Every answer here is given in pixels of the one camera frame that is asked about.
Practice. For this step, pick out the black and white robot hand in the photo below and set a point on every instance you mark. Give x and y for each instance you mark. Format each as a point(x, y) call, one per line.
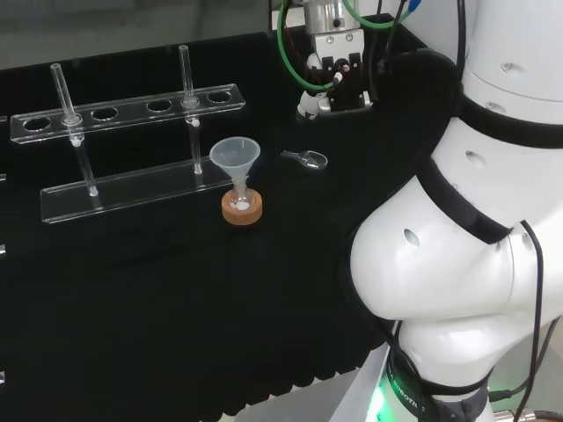
point(338, 44)

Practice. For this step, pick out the clear plastic funnel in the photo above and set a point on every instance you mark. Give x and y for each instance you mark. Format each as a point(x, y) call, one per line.
point(233, 154)

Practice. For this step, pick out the glass weighing funnel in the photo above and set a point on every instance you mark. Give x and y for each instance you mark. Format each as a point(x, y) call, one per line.
point(312, 160)

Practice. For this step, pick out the small glass round-bottom flask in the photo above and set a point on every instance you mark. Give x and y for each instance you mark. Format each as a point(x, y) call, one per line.
point(243, 203)

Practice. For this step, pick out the clear acrylic funnel stand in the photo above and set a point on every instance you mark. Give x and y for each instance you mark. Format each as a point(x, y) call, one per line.
point(132, 110)

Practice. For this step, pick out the black cloth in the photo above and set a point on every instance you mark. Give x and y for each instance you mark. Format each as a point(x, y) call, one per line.
point(176, 285)

